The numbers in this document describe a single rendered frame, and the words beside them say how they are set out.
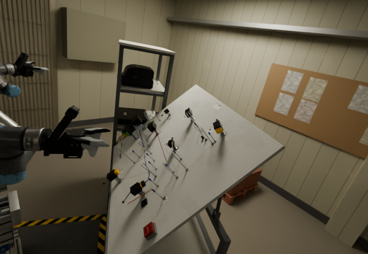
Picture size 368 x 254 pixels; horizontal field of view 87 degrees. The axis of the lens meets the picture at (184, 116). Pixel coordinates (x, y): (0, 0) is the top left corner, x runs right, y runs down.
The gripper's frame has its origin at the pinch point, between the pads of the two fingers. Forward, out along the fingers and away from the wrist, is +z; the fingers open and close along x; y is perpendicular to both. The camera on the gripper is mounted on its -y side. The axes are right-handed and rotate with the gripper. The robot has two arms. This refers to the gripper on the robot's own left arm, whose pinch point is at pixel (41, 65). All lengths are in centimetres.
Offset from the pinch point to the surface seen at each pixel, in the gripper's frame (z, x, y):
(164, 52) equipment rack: 63, 64, -34
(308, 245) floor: 119, 287, 120
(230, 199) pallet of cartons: 129, 187, 124
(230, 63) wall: 269, 98, -35
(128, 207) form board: -26, 112, 46
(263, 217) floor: 135, 236, 127
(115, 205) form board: -23, 101, 55
